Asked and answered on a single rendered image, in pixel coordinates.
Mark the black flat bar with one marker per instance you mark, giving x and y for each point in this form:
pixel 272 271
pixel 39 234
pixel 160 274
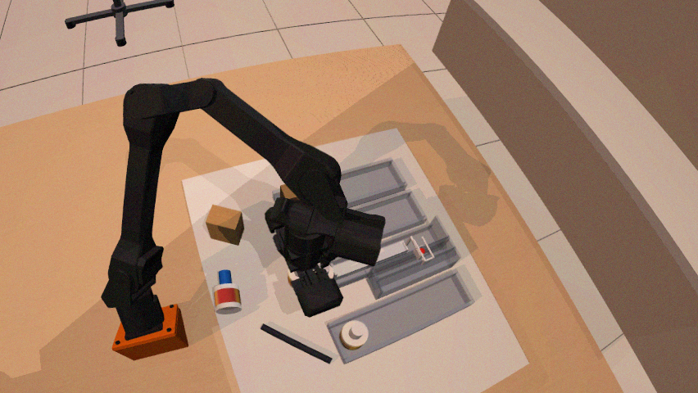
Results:
pixel 296 344

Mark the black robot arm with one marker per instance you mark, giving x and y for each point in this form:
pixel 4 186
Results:
pixel 150 115

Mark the white jar with red label and blue cap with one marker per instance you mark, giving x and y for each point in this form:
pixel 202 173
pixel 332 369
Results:
pixel 227 295

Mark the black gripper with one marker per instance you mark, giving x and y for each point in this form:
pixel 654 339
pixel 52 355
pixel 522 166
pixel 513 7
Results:
pixel 315 291

